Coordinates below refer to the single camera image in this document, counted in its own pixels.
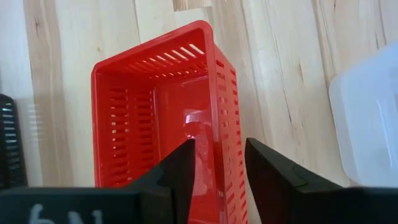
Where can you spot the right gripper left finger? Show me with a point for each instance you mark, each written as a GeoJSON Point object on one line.
{"type": "Point", "coordinates": [174, 186]}

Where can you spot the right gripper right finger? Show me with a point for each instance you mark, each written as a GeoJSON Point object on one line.
{"type": "Point", "coordinates": [280, 193]}

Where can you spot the red slotted plastic basket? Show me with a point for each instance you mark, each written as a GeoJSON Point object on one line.
{"type": "Point", "coordinates": [180, 99]}

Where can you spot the clear plastic storage bin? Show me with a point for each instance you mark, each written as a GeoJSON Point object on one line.
{"type": "Point", "coordinates": [367, 124]}

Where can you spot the black slotted plastic basket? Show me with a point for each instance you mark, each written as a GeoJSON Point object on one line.
{"type": "Point", "coordinates": [9, 140]}

